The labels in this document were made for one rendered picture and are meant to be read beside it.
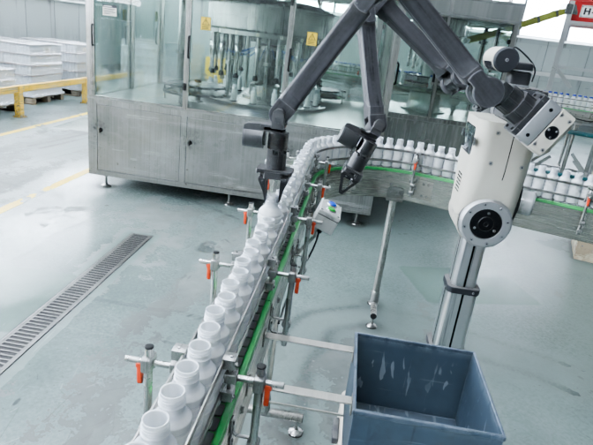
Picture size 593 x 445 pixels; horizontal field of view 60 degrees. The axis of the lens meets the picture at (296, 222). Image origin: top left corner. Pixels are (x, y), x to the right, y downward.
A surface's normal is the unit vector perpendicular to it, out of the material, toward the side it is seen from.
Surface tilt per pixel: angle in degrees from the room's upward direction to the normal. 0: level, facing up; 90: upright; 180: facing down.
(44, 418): 0
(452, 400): 90
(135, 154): 90
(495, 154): 90
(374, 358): 90
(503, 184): 101
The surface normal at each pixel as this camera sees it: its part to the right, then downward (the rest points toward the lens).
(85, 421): 0.11, -0.93
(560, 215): -0.42, 0.26
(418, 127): -0.12, 0.33
